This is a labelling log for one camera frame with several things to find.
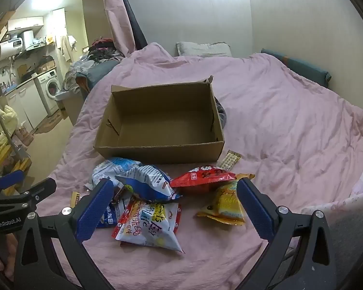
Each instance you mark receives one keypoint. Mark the cardboard box on counter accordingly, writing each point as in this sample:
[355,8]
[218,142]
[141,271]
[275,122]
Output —
[37,66]

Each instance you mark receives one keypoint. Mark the pile of dark clothes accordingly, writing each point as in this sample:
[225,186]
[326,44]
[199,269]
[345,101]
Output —
[104,50]

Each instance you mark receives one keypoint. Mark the pale yellow clothing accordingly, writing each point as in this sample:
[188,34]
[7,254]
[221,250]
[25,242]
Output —
[1,123]

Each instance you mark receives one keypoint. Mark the blue silver chip bag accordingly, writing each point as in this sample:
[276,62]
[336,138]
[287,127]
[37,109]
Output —
[148,184]

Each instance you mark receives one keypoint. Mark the tan striped snack packet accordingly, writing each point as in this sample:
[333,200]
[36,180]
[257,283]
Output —
[75,198]

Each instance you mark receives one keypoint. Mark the white red-trimmed snack bag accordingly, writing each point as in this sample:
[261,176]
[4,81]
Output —
[151,226]

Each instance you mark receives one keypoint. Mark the white washing machine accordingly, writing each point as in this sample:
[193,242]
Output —
[50,89]

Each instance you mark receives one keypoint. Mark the dark curtain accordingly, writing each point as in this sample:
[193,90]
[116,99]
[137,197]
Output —
[134,21]

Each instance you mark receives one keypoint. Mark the white kitchen cabinets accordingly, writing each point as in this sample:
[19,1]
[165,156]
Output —
[27,105]

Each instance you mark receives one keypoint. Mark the teal cushion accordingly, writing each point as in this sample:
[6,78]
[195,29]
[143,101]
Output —
[299,65]

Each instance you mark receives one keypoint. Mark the light blue snack bag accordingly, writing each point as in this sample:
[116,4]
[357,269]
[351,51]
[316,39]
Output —
[109,169]

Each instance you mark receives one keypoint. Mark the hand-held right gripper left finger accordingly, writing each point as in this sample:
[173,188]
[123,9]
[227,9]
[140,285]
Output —
[95,211]

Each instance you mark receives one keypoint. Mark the brown cardboard box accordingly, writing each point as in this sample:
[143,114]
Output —
[157,154]

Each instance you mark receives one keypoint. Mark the grey pillow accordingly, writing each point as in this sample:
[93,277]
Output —
[204,49]

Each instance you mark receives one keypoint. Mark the beige wafer bar packet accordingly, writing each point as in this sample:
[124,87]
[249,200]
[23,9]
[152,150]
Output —
[230,160]

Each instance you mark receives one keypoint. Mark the hanging beige towel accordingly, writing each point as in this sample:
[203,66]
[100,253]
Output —
[68,48]

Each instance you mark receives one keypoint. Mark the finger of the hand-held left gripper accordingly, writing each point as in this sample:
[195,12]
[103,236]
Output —
[9,178]
[39,191]

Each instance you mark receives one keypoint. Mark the white water heater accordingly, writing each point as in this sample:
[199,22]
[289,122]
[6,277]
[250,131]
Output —
[12,50]

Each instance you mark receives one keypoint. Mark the white range hood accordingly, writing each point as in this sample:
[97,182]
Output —
[31,40]

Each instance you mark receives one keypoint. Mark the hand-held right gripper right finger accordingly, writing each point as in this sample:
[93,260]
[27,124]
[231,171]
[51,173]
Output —
[255,210]

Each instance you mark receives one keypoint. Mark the brown floor mat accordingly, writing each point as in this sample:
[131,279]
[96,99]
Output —
[50,123]

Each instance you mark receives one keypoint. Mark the hanging pink sheet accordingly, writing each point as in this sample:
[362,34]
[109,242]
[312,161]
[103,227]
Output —
[118,12]

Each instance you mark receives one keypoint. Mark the dark blue snack packet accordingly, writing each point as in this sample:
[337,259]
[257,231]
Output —
[109,217]

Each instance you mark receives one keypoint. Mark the wooden rack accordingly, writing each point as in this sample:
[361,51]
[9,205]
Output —
[9,163]

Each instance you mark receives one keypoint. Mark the pink blanket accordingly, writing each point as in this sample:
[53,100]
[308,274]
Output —
[275,111]

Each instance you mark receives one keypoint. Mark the red snack bag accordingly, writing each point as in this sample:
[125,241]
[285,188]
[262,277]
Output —
[199,176]

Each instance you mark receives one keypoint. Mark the person's left forearm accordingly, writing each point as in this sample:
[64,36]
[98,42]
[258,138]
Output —
[9,250]

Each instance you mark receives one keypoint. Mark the yellow orange snack bag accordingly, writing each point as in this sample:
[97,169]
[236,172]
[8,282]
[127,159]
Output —
[223,205]

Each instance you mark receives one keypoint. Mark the grey striped garment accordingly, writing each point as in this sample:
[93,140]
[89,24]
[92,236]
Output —
[221,113]

